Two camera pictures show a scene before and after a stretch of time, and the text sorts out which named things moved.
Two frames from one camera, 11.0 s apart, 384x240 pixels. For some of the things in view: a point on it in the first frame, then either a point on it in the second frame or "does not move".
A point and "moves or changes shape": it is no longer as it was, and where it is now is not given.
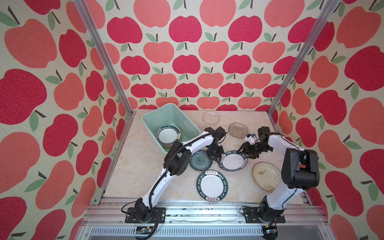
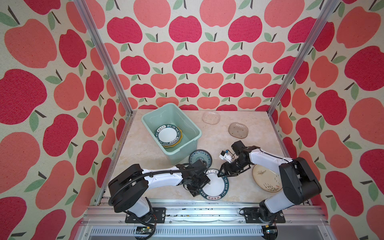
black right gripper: (245, 146) to (225, 165)
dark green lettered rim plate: (212, 185) does not move
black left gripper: (219, 155) to (205, 179)
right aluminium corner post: (329, 7) does not move
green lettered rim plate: (232, 161) moves or changes shape
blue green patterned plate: (200, 160) does not move
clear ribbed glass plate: (211, 117) does not move
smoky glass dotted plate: (238, 130) does not move
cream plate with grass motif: (267, 176) does not move
